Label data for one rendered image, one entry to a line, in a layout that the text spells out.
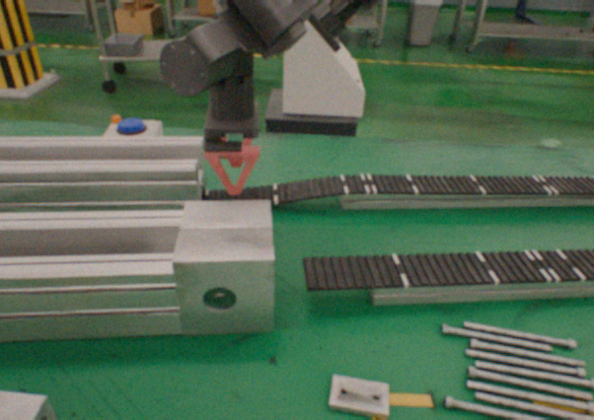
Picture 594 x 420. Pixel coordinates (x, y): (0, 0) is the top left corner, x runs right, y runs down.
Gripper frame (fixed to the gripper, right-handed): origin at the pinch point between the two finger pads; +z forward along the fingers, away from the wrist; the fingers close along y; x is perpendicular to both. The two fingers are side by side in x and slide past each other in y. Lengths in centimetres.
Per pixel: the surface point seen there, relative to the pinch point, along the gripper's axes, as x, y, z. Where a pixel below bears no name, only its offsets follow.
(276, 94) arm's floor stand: 8.0, -48.8, 4.9
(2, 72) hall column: -175, -271, 67
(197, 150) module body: -5.2, -2.1, -2.8
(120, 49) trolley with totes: -93, -278, 51
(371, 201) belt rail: 19.5, 1.8, 3.6
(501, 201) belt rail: 39.5, 1.9, 3.8
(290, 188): 7.8, -0.2, 2.5
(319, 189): 11.8, 1.2, 1.9
